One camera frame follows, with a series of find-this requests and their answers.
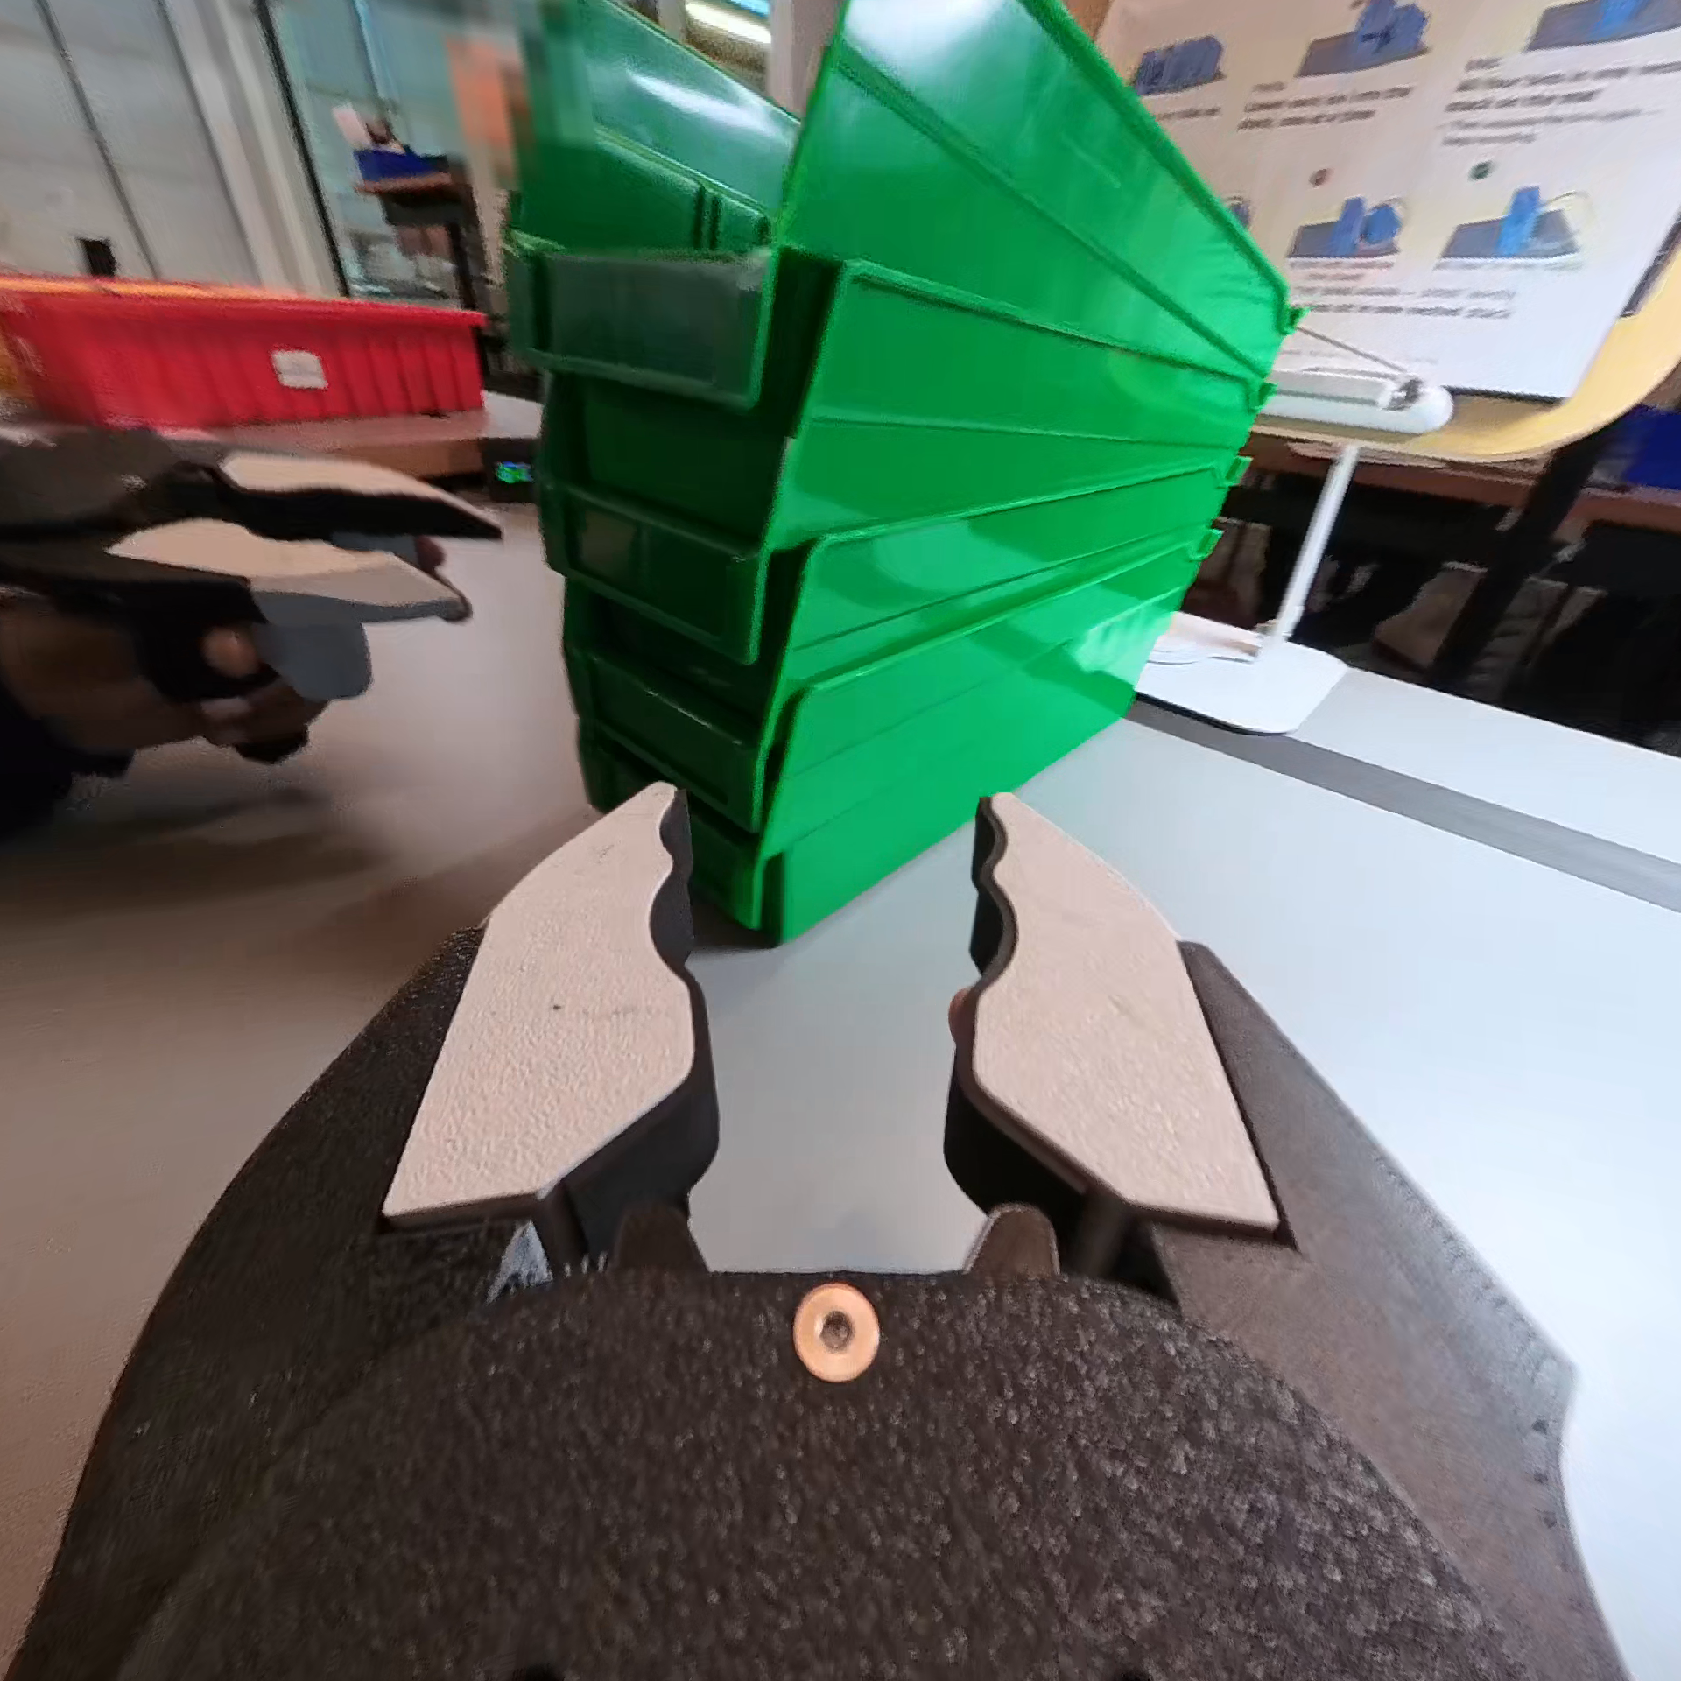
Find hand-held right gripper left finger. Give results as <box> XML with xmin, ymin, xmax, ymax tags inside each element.
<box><xmin>380</xmin><ymin>784</ymin><xmax>722</xmax><ymax>1304</ymax></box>

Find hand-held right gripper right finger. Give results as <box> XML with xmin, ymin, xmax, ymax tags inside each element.
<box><xmin>945</xmin><ymin>794</ymin><xmax>1282</xmax><ymax>1283</ymax></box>

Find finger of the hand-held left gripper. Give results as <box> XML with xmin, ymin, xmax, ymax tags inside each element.
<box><xmin>111</xmin><ymin>516</ymin><xmax>472</xmax><ymax>627</ymax></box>
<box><xmin>216</xmin><ymin>451</ymin><xmax>505</xmax><ymax>544</ymax></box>

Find green plastic storage bin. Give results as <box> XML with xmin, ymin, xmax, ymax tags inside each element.
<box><xmin>536</xmin><ymin>446</ymin><xmax>1252</xmax><ymax>684</ymax></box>
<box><xmin>562</xmin><ymin>518</ymin><xmax>1229</xmax><ymax>944</ymax></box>
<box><xmin>502</xmin><ymin>235</ymin><xmax>1279</xmax><ymax>554</ymax></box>
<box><xmin>505</xmin><ymin>0</ymin><xmax>1305</xmax><ymax>396</ymax></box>

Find grey desk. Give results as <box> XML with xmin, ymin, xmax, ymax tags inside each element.
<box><xmin>0</xmin><ymin>499</ymin><xmax>1681</xmax><ymax>1681</ymax></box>

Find wooden side table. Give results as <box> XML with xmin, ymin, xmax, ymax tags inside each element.
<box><xmin>196</xmin><ymin>394</ymin><xmax>547</xmax><ymax>484</ymax></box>

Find red ribbed storage bin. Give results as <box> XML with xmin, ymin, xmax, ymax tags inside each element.
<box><xmin>0</xmin><ymin>273</ymin><xmax>491</xmax><ymax>433</ymax></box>

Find instruction sheet on stand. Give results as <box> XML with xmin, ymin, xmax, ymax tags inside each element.
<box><xmin>1064</xmin><ymin>0</ymin><xmax>1681</xmax><ymax>464</ymax></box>

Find printed instruction sheet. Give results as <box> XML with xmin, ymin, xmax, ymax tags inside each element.
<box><xmin>1096</xmin><ymin>0</ymin><xmax>1681</xmax><ymax>402</ymax></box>

